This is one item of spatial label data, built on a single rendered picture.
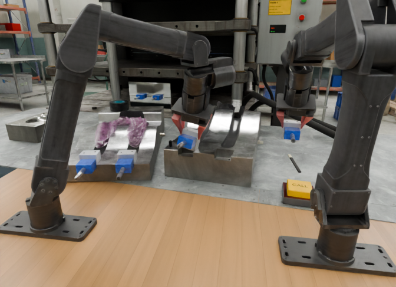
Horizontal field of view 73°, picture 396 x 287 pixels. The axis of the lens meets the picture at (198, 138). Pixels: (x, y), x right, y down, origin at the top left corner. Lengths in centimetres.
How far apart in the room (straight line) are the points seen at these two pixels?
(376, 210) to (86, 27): 76
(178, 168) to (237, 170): 18
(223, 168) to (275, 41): 94
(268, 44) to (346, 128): 111
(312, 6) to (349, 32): 111
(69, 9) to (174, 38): 877
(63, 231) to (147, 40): 44
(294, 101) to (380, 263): 40
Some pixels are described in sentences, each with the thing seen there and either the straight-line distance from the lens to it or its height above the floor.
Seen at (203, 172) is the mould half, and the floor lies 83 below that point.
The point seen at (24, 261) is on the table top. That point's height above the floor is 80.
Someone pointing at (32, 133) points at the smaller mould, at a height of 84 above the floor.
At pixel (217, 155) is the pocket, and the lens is 81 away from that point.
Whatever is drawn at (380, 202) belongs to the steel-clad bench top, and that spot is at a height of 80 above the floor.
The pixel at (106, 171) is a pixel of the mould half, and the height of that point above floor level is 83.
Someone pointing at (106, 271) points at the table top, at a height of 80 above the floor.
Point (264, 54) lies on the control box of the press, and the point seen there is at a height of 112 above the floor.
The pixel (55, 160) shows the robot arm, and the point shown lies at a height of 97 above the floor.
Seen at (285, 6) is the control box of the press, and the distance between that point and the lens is 156.
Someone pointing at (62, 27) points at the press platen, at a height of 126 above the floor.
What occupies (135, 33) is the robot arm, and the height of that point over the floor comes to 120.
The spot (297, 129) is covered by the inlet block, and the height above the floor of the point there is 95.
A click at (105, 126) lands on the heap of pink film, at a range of 99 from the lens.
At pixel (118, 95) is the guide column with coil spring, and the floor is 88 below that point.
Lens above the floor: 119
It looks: 20 degrees down
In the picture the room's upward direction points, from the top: straight up
